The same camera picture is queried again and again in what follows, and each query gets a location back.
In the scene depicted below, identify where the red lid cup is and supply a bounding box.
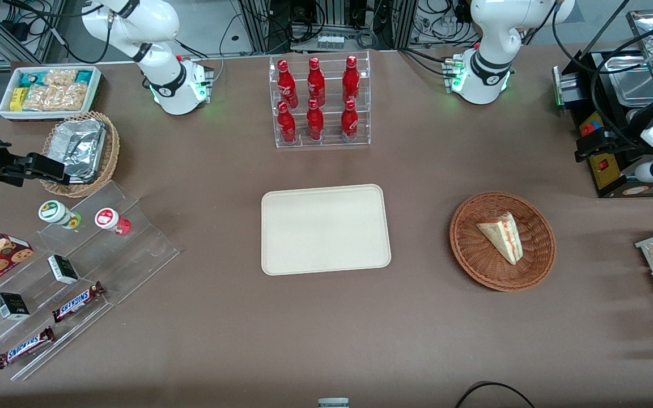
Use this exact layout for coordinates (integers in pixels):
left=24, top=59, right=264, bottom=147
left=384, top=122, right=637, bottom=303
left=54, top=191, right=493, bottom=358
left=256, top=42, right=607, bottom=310
left=95, top=207, right=132, bottom=236

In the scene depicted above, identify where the beige rectangular tray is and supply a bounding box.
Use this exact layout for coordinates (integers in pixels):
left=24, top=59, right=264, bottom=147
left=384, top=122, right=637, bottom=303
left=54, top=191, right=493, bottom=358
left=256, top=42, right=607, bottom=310
left=261, top=184, right=392, bottom=277

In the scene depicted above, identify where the red cola bottle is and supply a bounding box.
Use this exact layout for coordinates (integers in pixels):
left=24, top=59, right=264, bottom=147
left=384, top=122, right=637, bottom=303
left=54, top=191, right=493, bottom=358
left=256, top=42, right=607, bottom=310
left=340, top=99, right=359, bottom=143
left=306, top=98, right=325, bottom=142
left=341, top=55, right=361, bottom=106
left=277, top=59, right=299, bottom=109
left=306, top=57, right=327, bottom=108
left=276, top=101, right=298, bottom=145

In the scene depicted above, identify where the round brown wicker basket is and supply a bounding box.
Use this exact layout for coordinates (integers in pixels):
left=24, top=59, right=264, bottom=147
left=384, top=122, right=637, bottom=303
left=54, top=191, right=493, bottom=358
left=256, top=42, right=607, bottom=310
left=449, top=191, right=557, bottom=292

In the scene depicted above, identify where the green lid cup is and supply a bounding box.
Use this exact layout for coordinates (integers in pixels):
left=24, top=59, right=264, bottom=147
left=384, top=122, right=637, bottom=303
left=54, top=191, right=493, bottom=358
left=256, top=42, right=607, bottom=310
left=38, top=199, right=82, bottom=230

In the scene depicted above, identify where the black cable loop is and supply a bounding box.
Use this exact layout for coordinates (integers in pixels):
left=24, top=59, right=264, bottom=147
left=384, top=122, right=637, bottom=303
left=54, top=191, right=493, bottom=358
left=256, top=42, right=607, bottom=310
left=453, top=381, right=537, bottom=408

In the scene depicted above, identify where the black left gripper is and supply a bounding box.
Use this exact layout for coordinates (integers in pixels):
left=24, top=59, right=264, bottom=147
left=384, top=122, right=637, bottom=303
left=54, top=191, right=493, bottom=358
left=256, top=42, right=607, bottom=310
left=574, top=129, right=648, bottom=165

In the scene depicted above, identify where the clear acrylic bottle rack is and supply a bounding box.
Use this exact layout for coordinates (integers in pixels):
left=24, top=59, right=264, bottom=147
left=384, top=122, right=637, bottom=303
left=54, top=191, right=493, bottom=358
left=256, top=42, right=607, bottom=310
left=268, top=50, right=372, bottom=150

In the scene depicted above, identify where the oval wicker basket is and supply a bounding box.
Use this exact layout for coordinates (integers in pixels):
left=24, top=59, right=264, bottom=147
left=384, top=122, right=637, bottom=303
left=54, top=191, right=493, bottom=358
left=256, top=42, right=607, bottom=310
left=40, top=111, right=121, bottom=198

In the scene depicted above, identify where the clear acrylic stepped shelf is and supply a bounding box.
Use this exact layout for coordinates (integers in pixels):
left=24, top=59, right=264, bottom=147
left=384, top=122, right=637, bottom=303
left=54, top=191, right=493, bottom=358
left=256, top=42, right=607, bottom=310
left=0, top=180, right=180, bottom=381

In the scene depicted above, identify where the Snickers chocolate bar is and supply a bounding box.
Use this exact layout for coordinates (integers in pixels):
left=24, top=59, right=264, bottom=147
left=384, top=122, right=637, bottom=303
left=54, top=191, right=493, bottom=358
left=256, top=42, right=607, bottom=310
left=0, top=326, right=56, bottom=370
left=52, top=281, right=105, bottom=323

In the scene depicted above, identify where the silver foil container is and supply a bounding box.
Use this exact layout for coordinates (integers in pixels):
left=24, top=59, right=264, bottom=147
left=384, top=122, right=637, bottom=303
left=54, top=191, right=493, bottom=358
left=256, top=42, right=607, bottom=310
left=48, top=118, right=107, bottom=184

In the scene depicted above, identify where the large clear cracker bag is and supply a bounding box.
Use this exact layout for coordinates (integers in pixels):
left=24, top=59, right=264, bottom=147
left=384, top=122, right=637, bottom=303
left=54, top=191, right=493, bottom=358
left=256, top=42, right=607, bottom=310
left=22, top=83, right=87, bottom=112

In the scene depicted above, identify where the white rectangular snack bin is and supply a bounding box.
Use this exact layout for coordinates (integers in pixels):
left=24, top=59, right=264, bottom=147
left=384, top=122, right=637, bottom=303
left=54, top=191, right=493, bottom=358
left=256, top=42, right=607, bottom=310
left=0, top=66, right=103, bottom=122

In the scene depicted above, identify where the triangle sandwich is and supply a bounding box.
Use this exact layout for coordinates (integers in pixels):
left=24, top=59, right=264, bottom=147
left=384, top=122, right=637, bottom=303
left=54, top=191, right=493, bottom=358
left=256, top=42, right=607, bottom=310
left=476, top=212, right=524, bottom=266

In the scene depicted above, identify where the black countertop appliance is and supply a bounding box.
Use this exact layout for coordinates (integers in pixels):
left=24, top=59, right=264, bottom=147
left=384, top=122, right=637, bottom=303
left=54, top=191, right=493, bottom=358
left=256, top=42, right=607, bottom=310
left=552, top=50, right=653, bottom=199

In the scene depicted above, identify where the small clear cracker bag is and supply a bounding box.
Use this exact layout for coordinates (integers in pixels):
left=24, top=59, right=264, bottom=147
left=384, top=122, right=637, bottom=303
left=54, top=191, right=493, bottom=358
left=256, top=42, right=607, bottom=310
left=43, top=69, right=78, bottom=89

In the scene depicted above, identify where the aluminium frame post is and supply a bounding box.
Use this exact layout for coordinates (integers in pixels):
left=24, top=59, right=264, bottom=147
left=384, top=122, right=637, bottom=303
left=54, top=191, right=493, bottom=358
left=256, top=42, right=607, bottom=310
left=238, top=0, right=271, bottom=55
left=393, top=0, right=419, bottom=50

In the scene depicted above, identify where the small black box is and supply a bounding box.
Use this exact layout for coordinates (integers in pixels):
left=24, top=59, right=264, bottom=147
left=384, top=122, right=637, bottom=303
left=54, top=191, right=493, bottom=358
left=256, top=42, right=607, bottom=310
left=0, top=292, right=31, bottom=321
left=47, top=254, right=80, bottom=285

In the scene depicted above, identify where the steel pan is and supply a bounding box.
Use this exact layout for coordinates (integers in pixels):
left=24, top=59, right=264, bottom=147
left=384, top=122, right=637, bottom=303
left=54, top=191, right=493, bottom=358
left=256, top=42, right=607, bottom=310
left=607, top=53, right=653, bottom=107

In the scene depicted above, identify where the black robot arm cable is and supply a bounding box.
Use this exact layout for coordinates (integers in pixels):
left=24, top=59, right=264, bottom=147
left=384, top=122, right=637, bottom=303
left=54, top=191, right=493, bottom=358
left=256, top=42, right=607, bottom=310
left=552, top=0, right=647, bottom=75
left=0, top=0, right=113, bottom=65

